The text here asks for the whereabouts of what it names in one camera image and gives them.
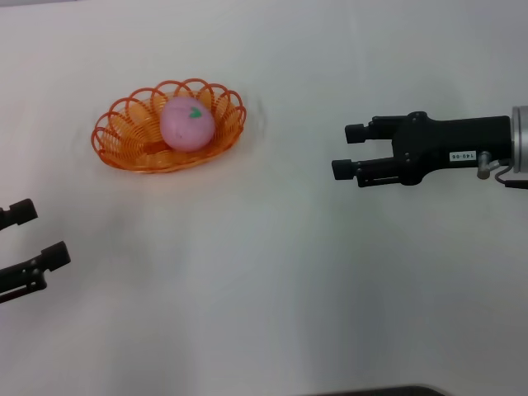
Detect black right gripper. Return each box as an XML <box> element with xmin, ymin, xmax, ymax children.
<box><xmin>331</xmin><ymin>110</ymin><xmax>512</xmax><ymax>189</ymax></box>

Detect orange woven plastic basket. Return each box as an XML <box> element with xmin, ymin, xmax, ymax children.
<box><xmin>91</xmin><ymin>77</ymin><xmax>248</xmax><ymax>174</ymax></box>

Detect pink toy peach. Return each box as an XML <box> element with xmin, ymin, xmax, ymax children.
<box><xmin>159</xmin><ymin>97</ymin><xmax>216</xmax><ymax>153</ymax></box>

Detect white tablecloth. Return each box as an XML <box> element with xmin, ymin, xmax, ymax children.
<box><xmin>0</xmin><ymin>0</ymin><xmax>528</xmax><ymax>396</ymax></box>

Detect dark rounded robot torso edge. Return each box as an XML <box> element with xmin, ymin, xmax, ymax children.
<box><xmin>313</xmin><ymin>385</ymin><xmax>446</xmax><ymax>396</ymax></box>

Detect black gripper cable silver plugs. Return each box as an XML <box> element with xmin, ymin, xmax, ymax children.
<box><xmin>477</xmin><ymin>151</ymin><xmax>528</xmax><ymax>189</ymax></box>

